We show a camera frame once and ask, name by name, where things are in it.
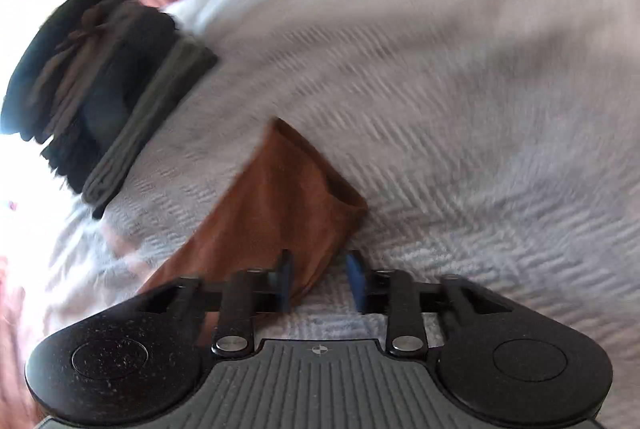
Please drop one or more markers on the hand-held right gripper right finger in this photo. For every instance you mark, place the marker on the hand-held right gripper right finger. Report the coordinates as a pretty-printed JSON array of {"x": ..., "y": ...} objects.
[{"x": 356, "y": 281}]

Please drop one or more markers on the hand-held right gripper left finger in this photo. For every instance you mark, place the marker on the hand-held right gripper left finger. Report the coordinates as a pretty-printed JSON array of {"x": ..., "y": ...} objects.
[{"x": 285, "y": 281}]

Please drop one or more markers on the brown garment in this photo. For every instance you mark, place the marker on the brown garment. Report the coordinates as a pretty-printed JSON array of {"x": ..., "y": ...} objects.
[{"x": 280, "y": 209}]

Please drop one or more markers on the stack of folded dark clothes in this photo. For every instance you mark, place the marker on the stack of folded dark clothes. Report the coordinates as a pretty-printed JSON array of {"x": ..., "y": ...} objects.
[{"x": 100, "y": 74}]

